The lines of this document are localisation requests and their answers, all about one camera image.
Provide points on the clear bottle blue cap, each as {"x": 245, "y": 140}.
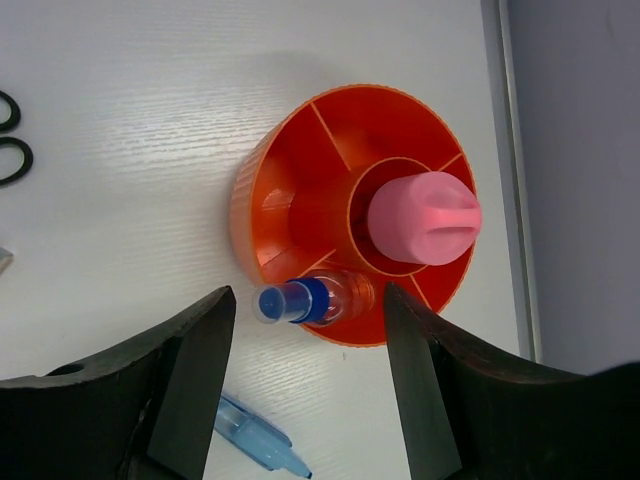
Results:
{"x": 320, "y": 298}

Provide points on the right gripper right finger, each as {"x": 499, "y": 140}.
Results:
{"x": 470, "y": 410}

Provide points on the black handled scissors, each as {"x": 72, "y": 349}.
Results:
{"x": 7, "y": 126}

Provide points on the orange round organizer container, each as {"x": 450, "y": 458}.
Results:
{"x": 300, "y": 198}

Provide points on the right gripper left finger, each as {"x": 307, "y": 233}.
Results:
{"x": 141, "y": 409}

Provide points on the aluminium rail right edge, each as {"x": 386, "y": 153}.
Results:
{"x": 498, "y": 45}

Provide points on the blue highlighter pen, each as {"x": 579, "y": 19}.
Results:
{"x": 257, "y": 438}

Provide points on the pink capped glue bottle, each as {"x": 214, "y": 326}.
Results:
{"x": 430, "y": 219}

